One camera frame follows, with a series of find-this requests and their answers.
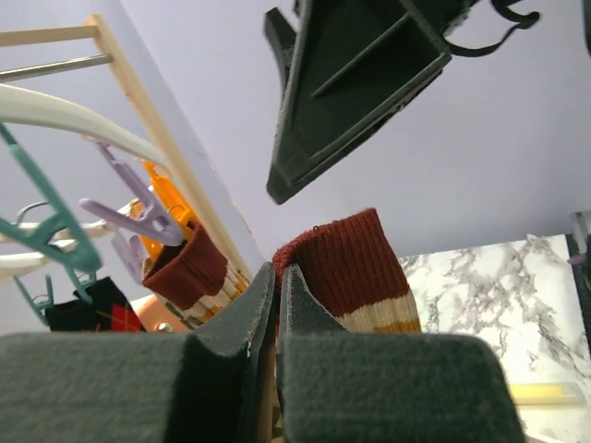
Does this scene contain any striped argyle sock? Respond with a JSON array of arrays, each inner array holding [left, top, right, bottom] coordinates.
[[142, 221, 249, 329]]

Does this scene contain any wooden clothes rack frame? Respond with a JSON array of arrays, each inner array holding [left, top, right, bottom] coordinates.
[[1, 13, 262, 280]]

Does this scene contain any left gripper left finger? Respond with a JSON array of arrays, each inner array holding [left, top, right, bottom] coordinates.
[[1, 263, 275, 442]]

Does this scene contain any yellow translucent tube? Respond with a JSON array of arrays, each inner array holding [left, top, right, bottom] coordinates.
[[509, 383, 586, 407]]

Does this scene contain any white oval clip hanger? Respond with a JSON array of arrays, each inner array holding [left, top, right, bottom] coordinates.
[[0, 82, 195, 329]]

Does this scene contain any black red yellow argyle sock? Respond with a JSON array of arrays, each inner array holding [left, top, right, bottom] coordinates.
[[44, 277, 145, 332]]

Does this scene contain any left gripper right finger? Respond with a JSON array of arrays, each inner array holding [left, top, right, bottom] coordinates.
[[277, 265, 525, 442]]

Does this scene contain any black metal base rail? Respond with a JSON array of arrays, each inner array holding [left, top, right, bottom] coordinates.
[[566, 210, 590, 338]]

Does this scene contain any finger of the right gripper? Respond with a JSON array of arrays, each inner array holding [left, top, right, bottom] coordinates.
[[266, 1, 452, 205], [264, 8, 296, 83]]

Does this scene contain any metal hanging rod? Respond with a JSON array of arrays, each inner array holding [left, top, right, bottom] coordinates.
[[0, 54, 114, 83]]

